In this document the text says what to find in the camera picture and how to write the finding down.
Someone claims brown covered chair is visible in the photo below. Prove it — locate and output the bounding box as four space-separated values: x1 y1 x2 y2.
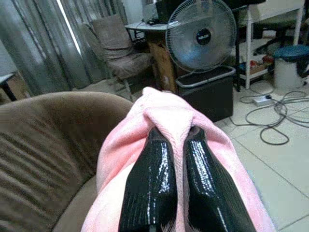
83 14 155 98

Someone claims grey mesh fan head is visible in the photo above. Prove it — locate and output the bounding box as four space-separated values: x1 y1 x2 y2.
165 0 238 73

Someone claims white power strip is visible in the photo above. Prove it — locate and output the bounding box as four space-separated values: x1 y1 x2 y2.
252 95 274 106

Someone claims grey curtain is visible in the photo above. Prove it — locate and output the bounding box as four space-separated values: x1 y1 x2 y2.
0 0 129 95

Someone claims black box cabinet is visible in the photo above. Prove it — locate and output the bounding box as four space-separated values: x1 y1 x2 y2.
178 72 234 123

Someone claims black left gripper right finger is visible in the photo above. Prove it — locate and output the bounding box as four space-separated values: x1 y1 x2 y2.
183 127 252 232

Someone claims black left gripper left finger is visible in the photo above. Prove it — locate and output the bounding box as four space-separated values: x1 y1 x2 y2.
118 129 179 232

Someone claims cardboard box on shelf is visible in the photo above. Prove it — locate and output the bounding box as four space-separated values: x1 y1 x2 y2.
248 61 270 74

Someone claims grey floor cable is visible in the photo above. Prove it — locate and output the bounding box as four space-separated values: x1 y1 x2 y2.
244 90 309 128

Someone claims black computer monitor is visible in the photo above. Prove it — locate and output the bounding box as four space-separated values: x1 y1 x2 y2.
155 0 184 24

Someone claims round table with wooden leg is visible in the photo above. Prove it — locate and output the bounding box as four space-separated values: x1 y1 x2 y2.
125 20 179 94

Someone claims white metal frame table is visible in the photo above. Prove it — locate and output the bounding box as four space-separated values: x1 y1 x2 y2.
235 0 306 93

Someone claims pink pillow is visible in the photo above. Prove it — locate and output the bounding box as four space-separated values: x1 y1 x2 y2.
81 86 277 232

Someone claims brown fabric sofa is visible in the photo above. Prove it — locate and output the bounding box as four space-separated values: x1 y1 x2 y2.
0 91 135 232

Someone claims black floor cable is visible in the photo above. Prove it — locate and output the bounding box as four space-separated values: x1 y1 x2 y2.
260 120 291 146

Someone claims small side table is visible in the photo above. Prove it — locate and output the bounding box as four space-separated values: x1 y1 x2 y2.
0 72 19 102

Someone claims white bin with blue lid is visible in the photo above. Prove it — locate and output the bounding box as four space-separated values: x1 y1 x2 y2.
273 45 309 89

